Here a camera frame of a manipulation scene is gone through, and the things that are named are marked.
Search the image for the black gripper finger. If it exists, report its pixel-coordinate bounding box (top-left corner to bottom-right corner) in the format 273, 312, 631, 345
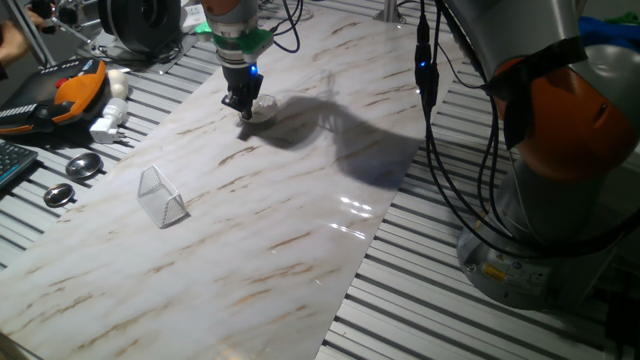
221, 94, 250, 122
247, 79, 265, 122

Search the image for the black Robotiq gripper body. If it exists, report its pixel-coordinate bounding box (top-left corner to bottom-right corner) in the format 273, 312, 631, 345
221, 62, 265, 104

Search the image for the white plate with berry print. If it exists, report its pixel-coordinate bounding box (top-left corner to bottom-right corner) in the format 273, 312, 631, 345
244, 93, 279, 125

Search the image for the person's bare hand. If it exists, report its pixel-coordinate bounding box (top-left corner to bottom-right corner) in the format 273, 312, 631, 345
0, 12, 47, 66

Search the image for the white power strip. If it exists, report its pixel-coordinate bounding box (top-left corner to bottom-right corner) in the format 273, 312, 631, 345
180, 3, 209, 31

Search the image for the black round spool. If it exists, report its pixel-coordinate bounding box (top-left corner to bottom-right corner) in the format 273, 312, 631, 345
97, 0, 182, 55

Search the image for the white egg-shaped object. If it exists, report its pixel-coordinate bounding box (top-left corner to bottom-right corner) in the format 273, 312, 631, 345
107, 68, 130, 100

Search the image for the white power adapter plug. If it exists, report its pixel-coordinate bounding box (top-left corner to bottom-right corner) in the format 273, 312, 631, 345
89, 98, 130, 145

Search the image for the marble pattern mat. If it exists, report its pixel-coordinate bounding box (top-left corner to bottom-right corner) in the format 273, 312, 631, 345
0, 7, 459, 360

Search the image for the large round steel dish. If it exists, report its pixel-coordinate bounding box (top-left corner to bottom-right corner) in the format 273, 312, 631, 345
65, 152, 105, 181

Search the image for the orange black teach pendant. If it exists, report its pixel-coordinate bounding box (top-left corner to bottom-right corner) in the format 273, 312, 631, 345
0, 57, 109, 136

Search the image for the small round steel dish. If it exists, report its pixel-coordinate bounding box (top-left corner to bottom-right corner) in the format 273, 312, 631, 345
42, 182, 76, 209

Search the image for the thin aluminium bar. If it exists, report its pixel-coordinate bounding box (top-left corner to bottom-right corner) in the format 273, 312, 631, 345
4, 0, 56, 69

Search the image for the black computer keyboard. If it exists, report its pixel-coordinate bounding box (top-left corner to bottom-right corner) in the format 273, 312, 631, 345
0, 139, 39, 190

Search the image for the blue bag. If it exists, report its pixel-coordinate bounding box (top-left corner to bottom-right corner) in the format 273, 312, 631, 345
579, 14, 640, 49

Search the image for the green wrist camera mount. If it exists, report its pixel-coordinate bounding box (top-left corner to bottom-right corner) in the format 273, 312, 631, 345
194, 22, 275, 66

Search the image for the white wire mesh basket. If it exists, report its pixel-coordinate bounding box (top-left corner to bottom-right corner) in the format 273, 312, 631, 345
136, 164, 190, 230

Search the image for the aluminium frame post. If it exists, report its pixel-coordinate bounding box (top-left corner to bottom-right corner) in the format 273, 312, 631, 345
372, 0, 409, 24

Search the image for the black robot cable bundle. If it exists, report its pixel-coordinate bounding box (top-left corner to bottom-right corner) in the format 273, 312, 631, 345
269, 0, 640, 259

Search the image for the black arm strap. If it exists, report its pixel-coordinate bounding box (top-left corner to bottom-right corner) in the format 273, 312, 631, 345
480, 35, 589, 150

